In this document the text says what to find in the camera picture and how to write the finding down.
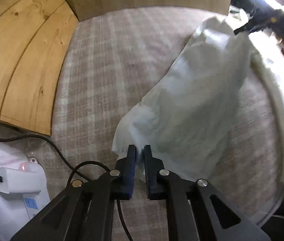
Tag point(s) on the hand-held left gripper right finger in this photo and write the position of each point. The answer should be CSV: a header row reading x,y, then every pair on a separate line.
x,y
150,175

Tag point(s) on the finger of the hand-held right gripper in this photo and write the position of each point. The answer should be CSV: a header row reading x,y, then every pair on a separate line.
x,y
242,30

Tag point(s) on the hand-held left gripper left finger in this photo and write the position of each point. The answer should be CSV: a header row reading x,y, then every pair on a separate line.
x,y
130,170

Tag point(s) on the white shirt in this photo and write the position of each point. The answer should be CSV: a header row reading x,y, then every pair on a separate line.
x,y
194,93

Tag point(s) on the plaid blanket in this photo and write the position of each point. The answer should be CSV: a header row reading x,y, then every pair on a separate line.
x,y
106,67

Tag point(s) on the white charger adapter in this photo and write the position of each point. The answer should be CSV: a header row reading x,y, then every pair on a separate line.
x,y
19,180

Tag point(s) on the white power strip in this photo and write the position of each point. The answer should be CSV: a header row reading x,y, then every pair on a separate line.
x,y
4,213

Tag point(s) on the pine wood nightstand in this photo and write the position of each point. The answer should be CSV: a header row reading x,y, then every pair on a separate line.
x,y
19,67

